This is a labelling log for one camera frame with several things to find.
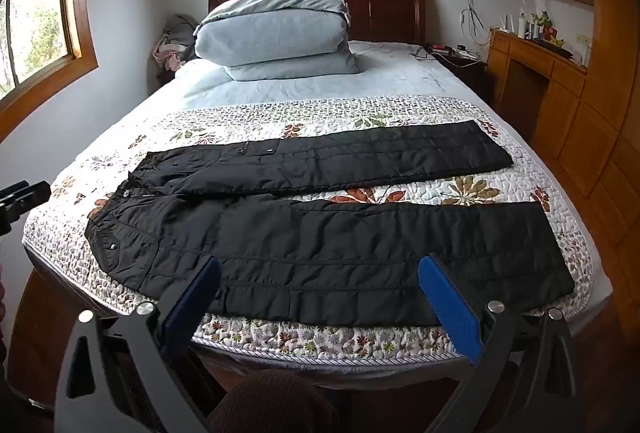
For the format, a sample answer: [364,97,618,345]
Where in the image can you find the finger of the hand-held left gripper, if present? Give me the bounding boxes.
[0,180,52,224]

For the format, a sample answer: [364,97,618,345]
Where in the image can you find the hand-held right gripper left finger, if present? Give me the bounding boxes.
[55,256,224,433]

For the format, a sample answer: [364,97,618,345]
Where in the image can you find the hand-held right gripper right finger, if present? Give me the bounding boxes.
[418,254,584,433]

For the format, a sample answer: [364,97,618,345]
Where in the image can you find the black pants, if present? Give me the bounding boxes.
[84,120,576,329]

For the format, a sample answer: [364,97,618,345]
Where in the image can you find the person's leg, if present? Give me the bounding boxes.
[206,369,342,433]

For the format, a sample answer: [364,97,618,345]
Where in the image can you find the large wooden-framed window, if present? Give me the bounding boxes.
[0,0,99,126]

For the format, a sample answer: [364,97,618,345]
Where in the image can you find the floral quilted bedspread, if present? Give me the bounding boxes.
[22,94,596,361]

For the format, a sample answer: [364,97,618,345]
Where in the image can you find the pile of clothes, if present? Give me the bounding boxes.
[152,14,201,86]

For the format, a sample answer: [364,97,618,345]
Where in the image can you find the dark wooden nightstand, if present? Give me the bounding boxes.
[425,43,489,100]

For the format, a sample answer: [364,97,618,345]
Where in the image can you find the wooden desk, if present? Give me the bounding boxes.
[485,30,589,154]

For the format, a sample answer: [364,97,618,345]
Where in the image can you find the light blue bed sheet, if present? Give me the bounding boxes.
[165,40,614,299]

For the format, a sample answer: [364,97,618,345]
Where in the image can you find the wooden wardrobe cabinet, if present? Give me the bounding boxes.
[487,0,640,364]

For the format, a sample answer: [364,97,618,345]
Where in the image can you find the folded light blue duvet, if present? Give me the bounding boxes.
[194,10,360,82]

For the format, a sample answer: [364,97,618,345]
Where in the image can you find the grey-blue pillow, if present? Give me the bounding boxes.
[201,0,352,28]

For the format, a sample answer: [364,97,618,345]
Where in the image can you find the dark wooden bed frame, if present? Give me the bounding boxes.
[7,0,621,396]

